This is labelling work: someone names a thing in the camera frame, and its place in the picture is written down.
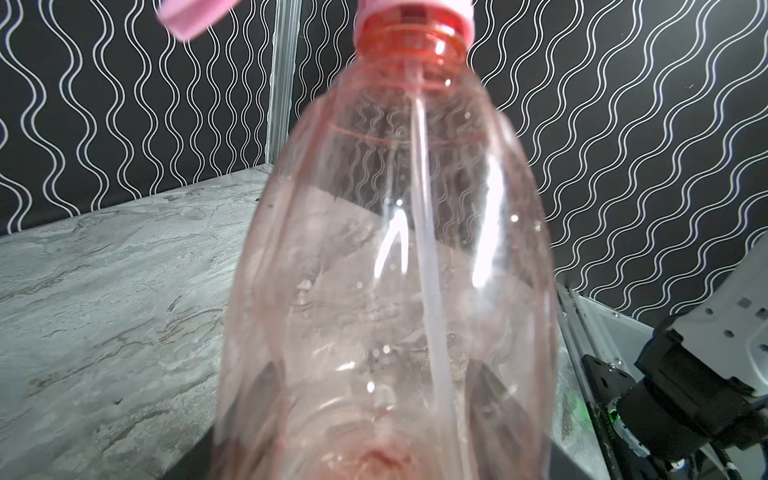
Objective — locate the pink transparent spray bottle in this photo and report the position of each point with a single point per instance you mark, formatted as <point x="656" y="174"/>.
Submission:
<point x="393" y="314"/>

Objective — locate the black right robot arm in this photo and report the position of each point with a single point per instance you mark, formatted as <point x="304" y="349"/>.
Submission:
<point x="704" y="376"/>

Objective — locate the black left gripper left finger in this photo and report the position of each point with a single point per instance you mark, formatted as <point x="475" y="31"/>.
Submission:
<point x="207" y="459"/>

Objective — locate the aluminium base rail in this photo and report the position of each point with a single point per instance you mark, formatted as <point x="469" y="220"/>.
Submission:
<point x="604" y="345"/>

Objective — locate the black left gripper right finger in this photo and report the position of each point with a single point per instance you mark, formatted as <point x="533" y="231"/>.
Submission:
<point x="563" y="466"/>

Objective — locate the pink spray nozzle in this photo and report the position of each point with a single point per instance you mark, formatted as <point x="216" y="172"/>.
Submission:
<point x="185" y="19"/>

